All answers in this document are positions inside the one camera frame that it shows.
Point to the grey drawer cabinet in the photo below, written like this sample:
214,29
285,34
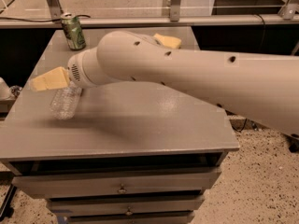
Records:
128,126

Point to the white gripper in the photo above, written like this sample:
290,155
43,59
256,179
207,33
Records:
76,70

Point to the bottom grey drawer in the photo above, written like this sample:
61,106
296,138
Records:
150,218

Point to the top grey drawer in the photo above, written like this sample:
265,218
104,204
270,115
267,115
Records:
116,183

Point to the grey drawer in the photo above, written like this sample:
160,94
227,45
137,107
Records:
126,205
150,218
116,183

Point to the yellow sponge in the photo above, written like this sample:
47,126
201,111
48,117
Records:
169,41

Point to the clear plastic water bottle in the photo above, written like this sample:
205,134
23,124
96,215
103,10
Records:
65,102

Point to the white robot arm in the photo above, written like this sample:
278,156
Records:
260,87

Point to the green soda can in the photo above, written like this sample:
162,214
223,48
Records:
73,31

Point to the metal frame rail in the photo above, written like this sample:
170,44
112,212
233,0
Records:
128,13

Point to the middle grey drawer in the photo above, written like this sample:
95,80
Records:
126,205

